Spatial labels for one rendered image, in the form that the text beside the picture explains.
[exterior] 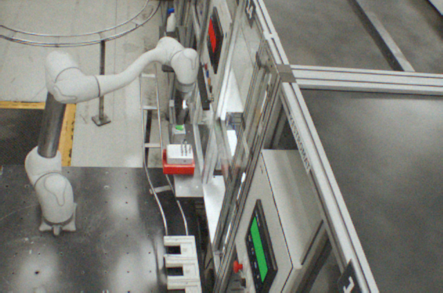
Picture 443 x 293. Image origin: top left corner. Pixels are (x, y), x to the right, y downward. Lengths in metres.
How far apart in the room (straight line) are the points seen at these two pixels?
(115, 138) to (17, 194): 1.46
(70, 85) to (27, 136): 2.00
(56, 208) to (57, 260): 0.24
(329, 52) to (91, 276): 1.53
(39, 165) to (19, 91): 2.06
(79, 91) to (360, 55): 1.16
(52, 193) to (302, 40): 1.41
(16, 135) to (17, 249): 1.68
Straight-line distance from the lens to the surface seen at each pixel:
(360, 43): 1.81
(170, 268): 2.42
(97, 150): 4.07
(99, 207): 2.81
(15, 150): 4.10
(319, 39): 1.75
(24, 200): 2.87
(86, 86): 2.25
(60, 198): 2.56
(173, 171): 2.66
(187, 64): 2.45
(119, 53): 5.10
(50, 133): 2.56
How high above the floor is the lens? 2.85
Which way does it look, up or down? 40 degrees down
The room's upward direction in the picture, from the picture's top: 12 degrees clockwise
